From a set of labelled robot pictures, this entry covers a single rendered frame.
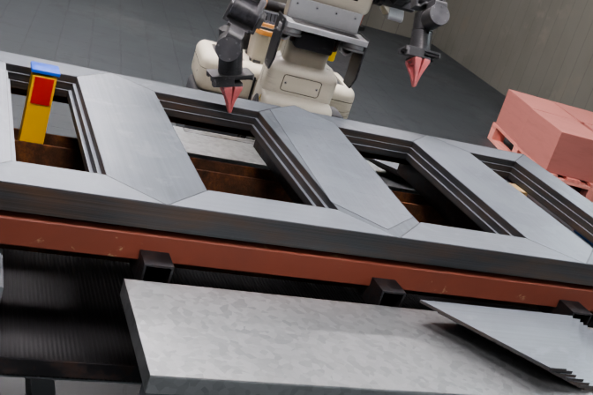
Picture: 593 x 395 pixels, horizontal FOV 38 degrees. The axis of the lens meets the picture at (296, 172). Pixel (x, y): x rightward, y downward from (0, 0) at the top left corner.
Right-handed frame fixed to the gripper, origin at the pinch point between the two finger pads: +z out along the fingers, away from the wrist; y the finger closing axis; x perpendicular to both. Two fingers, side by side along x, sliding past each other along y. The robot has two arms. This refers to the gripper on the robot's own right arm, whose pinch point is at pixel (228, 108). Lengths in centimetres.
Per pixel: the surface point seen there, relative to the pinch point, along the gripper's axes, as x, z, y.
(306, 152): -21.9, 3.5, 12.2
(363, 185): -37.6, 5.6, 19.5
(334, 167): -29.3, 4.6, 16.2
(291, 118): 2.2, 4.3, 16.7
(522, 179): -4, 24, 83
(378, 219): -55, 5, 15
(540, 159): 259, 139, 282
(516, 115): 319, 130, 299
